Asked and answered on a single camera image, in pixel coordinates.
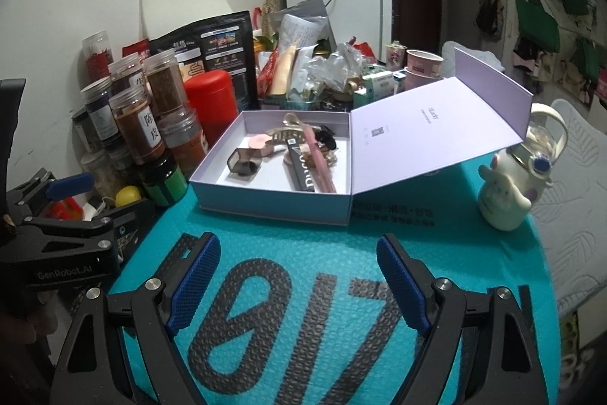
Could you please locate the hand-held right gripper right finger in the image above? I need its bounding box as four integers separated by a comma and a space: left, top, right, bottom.
376, 233, 554, 405

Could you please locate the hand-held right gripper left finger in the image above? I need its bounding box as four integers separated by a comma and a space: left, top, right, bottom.
47, 232, 222, 405

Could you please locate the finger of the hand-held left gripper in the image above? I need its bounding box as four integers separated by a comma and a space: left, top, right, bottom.
23, 197, 158, 264
11, 169, 96, 217

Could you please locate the dark square compact case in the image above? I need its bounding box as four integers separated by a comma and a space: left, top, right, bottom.
226, 147, 263, 177

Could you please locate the pink cosmetic tube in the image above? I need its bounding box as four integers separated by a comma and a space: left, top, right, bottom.
303, 124, 338, 195

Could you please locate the pink round compact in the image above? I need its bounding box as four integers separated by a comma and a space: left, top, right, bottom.
245, 134, 272, 156

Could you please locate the long black cosmetic box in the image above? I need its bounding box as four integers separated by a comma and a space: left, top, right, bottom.
284, 139, 317, 192

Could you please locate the lavender hinged gift box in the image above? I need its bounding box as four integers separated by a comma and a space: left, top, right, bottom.
188, 46, 537, 228

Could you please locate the black hair tie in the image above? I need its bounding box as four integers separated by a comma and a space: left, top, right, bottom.
315, 127, 338, 150

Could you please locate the beige wavy hair claw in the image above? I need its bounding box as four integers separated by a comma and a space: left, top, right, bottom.
264, 113, 310, 154

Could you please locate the red label jar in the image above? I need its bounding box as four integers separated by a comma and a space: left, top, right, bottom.
51, 197, 82, 222

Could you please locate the yellow green apple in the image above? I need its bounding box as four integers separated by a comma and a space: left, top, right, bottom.
115, 185, 143, 207

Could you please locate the green jar with black lid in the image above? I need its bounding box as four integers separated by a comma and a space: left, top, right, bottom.
139, 153, 189, 207

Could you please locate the cluster of clear spice jars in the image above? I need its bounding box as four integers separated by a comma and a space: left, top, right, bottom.
70, 29, 210, 193

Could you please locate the teal bubble mailer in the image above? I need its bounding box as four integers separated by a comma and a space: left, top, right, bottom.
107, 158, 563, 405

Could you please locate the cream cartoon water bottle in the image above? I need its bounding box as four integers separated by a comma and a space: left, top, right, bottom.
476, 103, 570, 231

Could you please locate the red canister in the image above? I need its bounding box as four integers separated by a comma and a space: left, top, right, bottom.
183, 70, 240, 148

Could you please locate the white quilted cover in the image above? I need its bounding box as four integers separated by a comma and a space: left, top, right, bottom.
531, 98, 607, 321

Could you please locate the black printed pouch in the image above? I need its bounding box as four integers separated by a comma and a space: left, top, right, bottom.
148, 9, 261, 112

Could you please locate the green and white carton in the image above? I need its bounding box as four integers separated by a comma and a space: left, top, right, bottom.
353, 70, 398, 110

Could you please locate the red snack packet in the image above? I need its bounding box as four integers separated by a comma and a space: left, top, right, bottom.
258, 48, 280, 96

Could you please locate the pink paper cup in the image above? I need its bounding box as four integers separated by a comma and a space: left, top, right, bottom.
406, 49, 445, 76
404, 68, 440, 91

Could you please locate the white board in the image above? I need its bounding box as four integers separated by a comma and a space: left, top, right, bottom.
139, 0, 229, 46

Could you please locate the beige paper packet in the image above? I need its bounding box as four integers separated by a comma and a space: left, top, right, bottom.
269, 46, 300, 96

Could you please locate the clear plastic wrapper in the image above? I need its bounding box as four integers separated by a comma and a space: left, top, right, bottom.
302, 41, 371, 89

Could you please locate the small lidded ceramic cup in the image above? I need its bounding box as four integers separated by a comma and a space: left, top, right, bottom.
384, 40, 409, 72

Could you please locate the woven straw fan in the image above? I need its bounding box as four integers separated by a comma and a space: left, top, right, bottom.
262, 0, 286, 36

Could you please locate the grey plastic bag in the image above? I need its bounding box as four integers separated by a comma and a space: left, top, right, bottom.
274, 0, 331, 51

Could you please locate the white refrigerator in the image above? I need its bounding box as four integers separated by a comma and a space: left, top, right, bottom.
283, 0, 394, 65

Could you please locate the dark brown door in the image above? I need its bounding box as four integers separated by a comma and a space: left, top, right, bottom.
385, 0, 445, 55

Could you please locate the black hanging bag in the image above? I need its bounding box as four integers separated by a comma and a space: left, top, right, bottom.
475, 0, 503, 41

